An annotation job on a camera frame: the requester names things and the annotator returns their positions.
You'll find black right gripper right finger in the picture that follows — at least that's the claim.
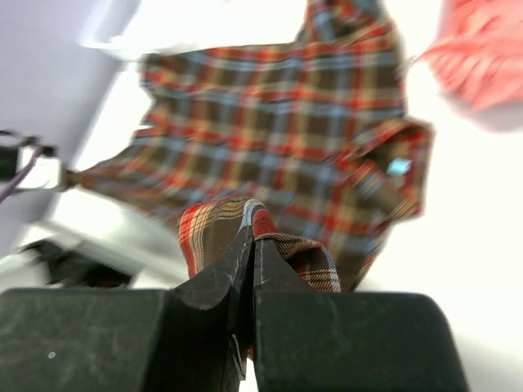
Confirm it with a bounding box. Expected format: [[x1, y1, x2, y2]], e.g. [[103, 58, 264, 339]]
[[253, 240, 323, 391]]

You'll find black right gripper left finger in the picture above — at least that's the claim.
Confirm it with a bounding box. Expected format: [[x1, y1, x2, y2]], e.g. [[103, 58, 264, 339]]
[[172, 232, 254, 382]]

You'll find plaid flannel long sleeve shirt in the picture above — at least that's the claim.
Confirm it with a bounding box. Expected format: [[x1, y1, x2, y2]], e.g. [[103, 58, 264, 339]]
[[68, 1, 432, 292]]

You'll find orange crumpled shirt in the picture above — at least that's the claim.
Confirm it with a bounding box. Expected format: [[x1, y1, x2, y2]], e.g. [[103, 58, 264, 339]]
[[419, 1, 522, 109]]

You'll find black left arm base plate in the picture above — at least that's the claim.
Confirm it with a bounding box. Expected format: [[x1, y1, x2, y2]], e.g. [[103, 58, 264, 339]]
[[23, 240, 132, 288]]

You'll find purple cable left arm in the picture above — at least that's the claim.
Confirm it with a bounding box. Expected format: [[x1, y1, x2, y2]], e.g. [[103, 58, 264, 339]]
[[0, 146, 46, 205]]

